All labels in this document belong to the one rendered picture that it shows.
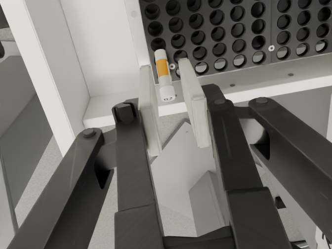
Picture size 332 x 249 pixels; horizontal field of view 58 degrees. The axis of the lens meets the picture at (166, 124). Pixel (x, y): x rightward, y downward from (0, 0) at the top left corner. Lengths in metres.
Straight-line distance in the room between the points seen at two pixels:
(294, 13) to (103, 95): 0.22
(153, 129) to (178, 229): 1.61
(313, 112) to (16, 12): 0.45
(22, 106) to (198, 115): 0.72
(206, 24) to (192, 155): 1.15
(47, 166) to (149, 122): 1.37
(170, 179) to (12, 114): 0.87
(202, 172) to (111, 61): 1.15
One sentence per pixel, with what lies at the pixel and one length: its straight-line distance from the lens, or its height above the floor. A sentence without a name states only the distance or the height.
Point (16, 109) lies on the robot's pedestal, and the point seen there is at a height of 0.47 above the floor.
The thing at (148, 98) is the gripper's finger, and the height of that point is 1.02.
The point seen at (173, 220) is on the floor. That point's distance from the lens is 1.70.
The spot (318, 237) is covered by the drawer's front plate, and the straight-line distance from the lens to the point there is 0.61.
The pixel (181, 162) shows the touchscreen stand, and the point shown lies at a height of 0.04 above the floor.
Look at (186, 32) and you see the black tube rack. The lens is 0.28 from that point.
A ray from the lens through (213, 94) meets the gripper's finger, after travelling 0.17.
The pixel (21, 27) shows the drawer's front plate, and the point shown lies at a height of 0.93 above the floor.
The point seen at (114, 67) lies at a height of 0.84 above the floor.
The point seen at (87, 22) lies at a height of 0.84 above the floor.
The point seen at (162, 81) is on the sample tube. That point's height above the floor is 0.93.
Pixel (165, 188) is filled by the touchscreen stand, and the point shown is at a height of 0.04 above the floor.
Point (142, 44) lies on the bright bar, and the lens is 0.33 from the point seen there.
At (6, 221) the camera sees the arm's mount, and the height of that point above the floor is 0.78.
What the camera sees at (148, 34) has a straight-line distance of 0.27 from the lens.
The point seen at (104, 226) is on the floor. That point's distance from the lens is 1.73.
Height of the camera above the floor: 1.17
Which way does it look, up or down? 61 degrees down
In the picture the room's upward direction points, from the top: 172 degrees clockwise
